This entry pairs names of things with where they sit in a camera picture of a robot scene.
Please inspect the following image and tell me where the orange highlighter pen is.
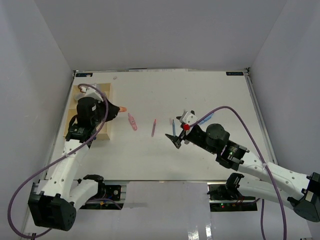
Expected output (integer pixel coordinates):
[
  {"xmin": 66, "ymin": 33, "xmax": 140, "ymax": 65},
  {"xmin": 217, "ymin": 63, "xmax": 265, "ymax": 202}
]
[{"xmin": 119, "ymin": 107, "xmax": 127, "ymax": 113}]

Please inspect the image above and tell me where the blue highlighter pen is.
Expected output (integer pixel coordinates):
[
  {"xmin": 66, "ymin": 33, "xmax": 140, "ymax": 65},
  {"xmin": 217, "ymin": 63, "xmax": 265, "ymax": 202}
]
[{"xmin": 198, "ymin": 113, "xmax": 214, "ymax": 125}]

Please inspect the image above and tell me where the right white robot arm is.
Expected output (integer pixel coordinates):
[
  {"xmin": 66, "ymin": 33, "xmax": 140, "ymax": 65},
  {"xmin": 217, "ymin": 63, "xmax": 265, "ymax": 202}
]
[{"xmin": 166, "ymin": 123, "xmax": 320, "ymax": 223}]

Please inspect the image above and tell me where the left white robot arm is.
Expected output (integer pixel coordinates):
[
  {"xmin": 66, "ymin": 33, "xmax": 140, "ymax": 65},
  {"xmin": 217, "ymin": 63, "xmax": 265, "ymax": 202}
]
[{"xmin": 28, "ymin": 97, "xmax": 124, "ymax": 231}]

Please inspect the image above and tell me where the blue marker pen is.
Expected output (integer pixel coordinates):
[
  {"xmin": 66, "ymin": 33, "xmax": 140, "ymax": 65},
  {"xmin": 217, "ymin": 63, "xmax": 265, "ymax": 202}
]
[{"xmin": 172, "ymin": 119, "xmax": 176, "ymax": 136}]

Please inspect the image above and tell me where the pink highlighter pen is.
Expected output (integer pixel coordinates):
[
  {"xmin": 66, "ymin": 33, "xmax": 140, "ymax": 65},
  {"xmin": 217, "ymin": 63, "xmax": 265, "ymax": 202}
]
[{"xmin": 128, "ymin": 113, "xmax": 138, "ymax": 131}]

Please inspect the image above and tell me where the purple marker red tip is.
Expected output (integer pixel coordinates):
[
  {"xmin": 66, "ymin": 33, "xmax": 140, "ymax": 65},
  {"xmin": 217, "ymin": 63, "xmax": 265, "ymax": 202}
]
[{"xmin": 151, "ymin": 119, "xmax": 157, "ymax": 137}]

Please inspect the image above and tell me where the cream compartment organizer tray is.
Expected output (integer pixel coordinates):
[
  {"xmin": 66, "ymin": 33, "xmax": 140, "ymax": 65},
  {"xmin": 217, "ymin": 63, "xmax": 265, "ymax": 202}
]
[{"xmin": 62, "ymin": 82, "xmax": 115, "ymax": 141}]

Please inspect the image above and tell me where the left corner label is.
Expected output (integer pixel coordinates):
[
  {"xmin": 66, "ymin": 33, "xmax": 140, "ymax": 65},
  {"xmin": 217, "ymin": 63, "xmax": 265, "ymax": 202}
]
[{"xmin": 75, "ymin": 72, "xmax": 93, "ymax": 78}]

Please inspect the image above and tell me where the corner label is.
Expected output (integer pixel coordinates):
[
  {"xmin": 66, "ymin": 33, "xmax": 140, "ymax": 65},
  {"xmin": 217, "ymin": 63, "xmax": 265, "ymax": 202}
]
[
  {"xmin": 75, "ymin": 72, "xmax": 93, "ymax": 78},
  {"xmin": 226, "ymin": 71, "xmax": 244, "ymax": 76}
]

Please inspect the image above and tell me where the right corner label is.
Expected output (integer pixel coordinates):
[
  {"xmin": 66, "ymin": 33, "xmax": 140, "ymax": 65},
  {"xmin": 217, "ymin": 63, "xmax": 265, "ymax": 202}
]
[{"xmin": 226, "ymin": 71, "xmax": 244, "ymax": 76}]

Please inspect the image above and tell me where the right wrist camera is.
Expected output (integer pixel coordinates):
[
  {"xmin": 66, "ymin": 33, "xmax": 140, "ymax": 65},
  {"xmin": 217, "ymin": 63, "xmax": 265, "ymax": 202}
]
[{"xmin": 176, "ymin": 110, "xmax": 198, "ymax": 131}]

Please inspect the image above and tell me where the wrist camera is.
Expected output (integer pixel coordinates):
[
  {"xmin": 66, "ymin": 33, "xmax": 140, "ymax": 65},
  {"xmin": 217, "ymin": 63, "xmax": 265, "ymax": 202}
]
[
  {"xmin": 74, "ymin": 83, "xmax": 104, "ymax": 102},
  {"xmin": 176, "ymin": 110, "xmax": 198, "ymax": 131}
]

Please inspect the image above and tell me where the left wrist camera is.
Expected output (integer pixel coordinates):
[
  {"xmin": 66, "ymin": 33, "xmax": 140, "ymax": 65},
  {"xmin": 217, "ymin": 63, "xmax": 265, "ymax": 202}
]
[{"xmin": 74, "ymin": 83, "xmax": 104, "ymax": 102}]

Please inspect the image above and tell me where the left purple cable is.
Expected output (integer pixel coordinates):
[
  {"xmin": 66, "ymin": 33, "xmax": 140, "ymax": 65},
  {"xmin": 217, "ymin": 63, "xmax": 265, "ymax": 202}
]
[{"xmin": 7, "ymin": 83, "xmax": 123, "ymax": 238}]

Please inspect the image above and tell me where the purple cable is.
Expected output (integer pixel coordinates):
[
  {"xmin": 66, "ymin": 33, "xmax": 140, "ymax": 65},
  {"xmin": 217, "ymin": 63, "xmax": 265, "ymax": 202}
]
[
  {"xmin": 7, "ymin": 83, "xmax": 123, "ymax": 238},
  {"xmin": 188, "ymin": 106, "xmax": 287, "ymax": 240}
]

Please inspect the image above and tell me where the aluminium frame rail right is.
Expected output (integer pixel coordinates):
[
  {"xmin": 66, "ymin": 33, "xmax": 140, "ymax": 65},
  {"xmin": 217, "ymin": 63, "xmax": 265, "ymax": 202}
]
[{"xmin": 243, "ymin": 67, "xmax": 278, "ymax": 165}]

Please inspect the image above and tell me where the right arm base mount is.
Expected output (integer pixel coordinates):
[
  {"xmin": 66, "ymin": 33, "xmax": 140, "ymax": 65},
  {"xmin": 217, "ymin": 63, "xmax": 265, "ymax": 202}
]
[{"xmin": 207, "ymin": 173, "xmax": 259, "ymax": 213}]

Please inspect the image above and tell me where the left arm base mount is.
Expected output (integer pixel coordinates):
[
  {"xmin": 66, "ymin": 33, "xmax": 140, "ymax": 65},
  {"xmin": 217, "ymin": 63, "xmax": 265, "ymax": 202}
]
[{"xmin": 76, "ymin": 174, "xmax": 125, "ymax": 210}]

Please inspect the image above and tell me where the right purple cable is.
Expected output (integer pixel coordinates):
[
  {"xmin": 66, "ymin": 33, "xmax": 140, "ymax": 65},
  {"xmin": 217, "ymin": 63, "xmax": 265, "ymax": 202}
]
[{"xmin": 188, "ymin": 106, "xmax": 287, "ymax": 240}]

